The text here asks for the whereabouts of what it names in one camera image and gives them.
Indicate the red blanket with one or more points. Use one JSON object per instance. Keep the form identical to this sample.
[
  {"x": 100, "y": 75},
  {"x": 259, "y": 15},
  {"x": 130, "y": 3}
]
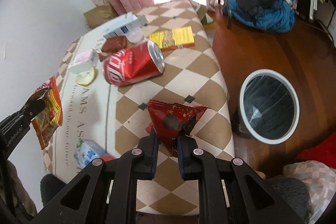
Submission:
[{"x": 324, "y": 152}]

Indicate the yellow red box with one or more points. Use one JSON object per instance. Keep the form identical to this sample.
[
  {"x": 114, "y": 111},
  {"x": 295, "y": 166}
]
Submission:
[{"x": 174, "y": 39}]

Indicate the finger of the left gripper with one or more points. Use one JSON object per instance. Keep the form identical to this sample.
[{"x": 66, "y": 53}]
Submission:
[{"x": 33, "y": 107}]

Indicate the yellow fruit peel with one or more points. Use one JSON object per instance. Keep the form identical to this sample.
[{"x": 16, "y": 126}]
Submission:
[{"x": 86, "y": 78}]

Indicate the checkered table cloth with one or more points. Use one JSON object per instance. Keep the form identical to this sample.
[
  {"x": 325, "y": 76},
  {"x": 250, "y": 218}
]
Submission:
[{"x": 117, "y": 118}]

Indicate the red cola can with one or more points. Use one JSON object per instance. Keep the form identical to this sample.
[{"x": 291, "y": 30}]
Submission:
[{"x": 134, "y": 64}]

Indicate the blue black clothes pile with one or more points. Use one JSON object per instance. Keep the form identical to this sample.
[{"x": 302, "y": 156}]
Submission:
[{"x": 266, "y": 15}]

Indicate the white round trash bin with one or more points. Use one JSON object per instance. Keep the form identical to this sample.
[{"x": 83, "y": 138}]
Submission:
[{"x": 268, "y": 107}]

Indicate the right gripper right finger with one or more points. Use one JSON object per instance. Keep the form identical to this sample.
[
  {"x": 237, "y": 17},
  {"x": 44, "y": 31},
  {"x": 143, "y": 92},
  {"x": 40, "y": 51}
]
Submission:
[{"x": 198, "y": 164}]

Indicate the blue white tissue pack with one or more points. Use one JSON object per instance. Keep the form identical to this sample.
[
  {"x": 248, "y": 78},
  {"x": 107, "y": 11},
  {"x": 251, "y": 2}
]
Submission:
[{"x": 88, "y": 150}]

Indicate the brown paper bag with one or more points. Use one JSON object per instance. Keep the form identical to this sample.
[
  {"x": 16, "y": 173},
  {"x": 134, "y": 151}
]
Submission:
[{"x": 100, "y": 15}]

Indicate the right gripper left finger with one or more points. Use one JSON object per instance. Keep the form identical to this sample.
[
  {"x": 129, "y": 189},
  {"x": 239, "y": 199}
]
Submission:
[{"x": 137, "y": 164}]

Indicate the checkered pink bedding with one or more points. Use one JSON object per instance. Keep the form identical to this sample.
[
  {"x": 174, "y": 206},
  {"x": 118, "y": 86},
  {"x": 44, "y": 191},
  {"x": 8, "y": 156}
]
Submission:
[{"x": 319, "y": 180}]

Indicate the white blue long box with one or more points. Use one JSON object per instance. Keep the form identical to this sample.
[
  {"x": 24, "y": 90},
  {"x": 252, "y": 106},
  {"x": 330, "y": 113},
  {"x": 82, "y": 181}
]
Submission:
[{"x": 122, "y": 24}]

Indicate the brown snack packet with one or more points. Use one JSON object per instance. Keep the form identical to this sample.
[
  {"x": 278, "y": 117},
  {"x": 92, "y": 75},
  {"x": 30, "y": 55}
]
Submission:
[{"x": 111, "y": 46}]

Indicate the pink white toothpaste box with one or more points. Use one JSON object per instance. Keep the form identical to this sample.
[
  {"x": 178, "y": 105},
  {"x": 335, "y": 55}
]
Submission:
[{"x": 83, "y": 62}]

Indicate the clear plastic cup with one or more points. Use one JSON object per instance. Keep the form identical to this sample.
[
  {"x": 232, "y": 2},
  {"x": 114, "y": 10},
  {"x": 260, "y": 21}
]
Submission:
[{"x": 135, "y": 35}]

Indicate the black fuzzy trouser leg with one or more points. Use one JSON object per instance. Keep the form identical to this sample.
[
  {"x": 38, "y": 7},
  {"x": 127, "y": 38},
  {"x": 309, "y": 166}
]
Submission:
[{"x": 291, "y": 190}]

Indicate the orange snack bag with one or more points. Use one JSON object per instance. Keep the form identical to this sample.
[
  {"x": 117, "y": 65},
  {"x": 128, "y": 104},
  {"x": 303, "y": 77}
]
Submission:
[{"x": 51, "y": 117}]

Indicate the red star snack wrapper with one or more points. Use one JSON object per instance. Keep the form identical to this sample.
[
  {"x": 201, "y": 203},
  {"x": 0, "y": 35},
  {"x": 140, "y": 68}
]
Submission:
[{"x": 170, "y": 120}]

